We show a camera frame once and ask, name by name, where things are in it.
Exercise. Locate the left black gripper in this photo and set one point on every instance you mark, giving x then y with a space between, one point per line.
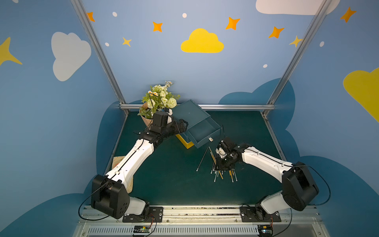
180 126

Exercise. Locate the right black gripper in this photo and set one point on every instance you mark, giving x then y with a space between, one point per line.
224 160

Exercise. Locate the teal drawer cabinet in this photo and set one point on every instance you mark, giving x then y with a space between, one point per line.
190 112

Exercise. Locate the teal drawer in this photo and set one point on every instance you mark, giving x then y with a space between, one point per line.
202 132

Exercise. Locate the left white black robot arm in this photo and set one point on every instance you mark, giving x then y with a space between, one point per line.
109 192

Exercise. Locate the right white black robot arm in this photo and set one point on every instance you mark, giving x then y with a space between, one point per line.
298 185

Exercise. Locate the yellow bottom drawer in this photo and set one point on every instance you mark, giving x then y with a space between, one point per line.
184 142

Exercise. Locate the lone black pencil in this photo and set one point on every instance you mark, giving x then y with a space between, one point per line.
202 159

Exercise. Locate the terracotta flower pot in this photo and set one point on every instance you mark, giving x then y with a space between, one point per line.
147 117

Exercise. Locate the artificial green white flowers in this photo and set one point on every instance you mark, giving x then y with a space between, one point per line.
159 97

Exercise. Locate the right green circuit board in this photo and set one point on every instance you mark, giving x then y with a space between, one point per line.
265 231

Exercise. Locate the green circuit board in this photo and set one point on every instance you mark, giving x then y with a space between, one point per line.
141 230
265 231

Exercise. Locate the left green circuit board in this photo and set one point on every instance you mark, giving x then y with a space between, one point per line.
141 230

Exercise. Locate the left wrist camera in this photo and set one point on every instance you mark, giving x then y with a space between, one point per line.
160 119

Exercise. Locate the aluminium back frame bar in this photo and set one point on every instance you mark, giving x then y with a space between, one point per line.
228 107

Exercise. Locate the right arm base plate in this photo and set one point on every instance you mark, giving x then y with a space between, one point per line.
251 214

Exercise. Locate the aluminium front rail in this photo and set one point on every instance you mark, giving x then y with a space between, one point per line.
203 221

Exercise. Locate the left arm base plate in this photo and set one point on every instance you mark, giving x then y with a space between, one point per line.
148 214

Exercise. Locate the left aluminium frame post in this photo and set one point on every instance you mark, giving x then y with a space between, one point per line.
86 23

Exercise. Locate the aluminium frame post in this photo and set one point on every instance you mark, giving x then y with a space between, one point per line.
86 23
301 49

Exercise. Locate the right aluminium frame post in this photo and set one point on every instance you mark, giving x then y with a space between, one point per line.
301 49

